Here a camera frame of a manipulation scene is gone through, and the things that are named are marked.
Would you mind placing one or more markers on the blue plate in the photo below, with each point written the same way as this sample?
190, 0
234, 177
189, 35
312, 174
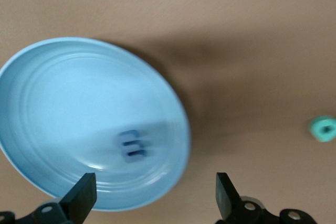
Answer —
65, 103

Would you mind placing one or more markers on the teal letter p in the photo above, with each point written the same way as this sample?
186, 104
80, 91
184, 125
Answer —
315, 129

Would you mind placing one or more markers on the brown table cover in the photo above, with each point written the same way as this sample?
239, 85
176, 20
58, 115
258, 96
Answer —
236, 24

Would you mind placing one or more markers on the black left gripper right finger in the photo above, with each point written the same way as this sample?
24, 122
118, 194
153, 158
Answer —
225, 195

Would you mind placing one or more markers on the blue letter m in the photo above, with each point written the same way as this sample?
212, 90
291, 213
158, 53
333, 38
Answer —
130, 144

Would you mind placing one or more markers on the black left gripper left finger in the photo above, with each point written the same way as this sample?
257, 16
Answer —
78, 200

